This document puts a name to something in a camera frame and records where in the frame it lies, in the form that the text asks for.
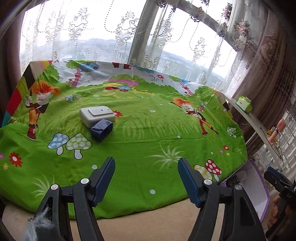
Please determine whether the dark blue small box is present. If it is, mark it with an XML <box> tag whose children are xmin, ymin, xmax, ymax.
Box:
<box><xmin>90</xmin><ymin>119</ymin><xmax>113</xmax><ymax>142</ymax></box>

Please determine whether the person right hand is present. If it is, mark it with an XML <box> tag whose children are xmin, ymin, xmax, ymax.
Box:
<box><xmin>266</xmin><ymin>195</ymin><xmax>296</xmax><ymax>236</ymax></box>

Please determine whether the purple cardboard storage box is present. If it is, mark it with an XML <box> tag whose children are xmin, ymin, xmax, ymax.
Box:
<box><xmin>220</xmin><ymin>158</ymin><xmax>270</xmax><ymax>222</ymax></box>

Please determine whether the white shelf board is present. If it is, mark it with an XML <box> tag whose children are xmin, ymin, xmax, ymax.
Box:
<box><xmin>224</xmin><ymin>95</ymin><xmax>284</xmax><ymax>173</ymax></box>

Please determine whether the pink hair dryer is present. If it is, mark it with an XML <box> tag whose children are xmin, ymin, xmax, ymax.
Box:
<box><xmin>268</xmin><ymin>118</ymin><xmax>286</xmax><ymax>143</ymax></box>

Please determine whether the green tissue box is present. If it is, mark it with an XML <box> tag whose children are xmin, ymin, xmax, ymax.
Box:
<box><xmin>235</xmin><ymin>96</ymin><xmax>252</xmax><ymax>114</ymax></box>

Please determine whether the green cartoon tablecloth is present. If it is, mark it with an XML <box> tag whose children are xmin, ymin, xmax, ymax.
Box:
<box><xmin>1</xmin><ymin>60</ymin><xmax>247</xmax><ymax>218</ymax></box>

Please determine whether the brown side curtain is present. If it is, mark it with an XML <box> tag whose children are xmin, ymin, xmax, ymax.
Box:
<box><xmin>227</xmin><ymin>0</ymin><xmax>296</xmax><ymax>163</ymax></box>

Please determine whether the white lace curtain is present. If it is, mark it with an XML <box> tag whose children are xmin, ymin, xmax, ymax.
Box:
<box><xmin>19</xmin><ymin>0</ymin><xmax>255</xmax><ymax>93</ymax></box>

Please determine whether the white plastic switch box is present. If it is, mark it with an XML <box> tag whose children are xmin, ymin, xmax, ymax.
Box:
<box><xmin>79</xmin><ymin>106</ymin><xmax>116</xmax><ymax>128</ymax></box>

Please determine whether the white window frame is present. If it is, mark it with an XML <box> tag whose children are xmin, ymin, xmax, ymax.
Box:
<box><xmin>128</xmin><ymin>1</ymin><xmax>246</xmax><ymax>70</ymax></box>

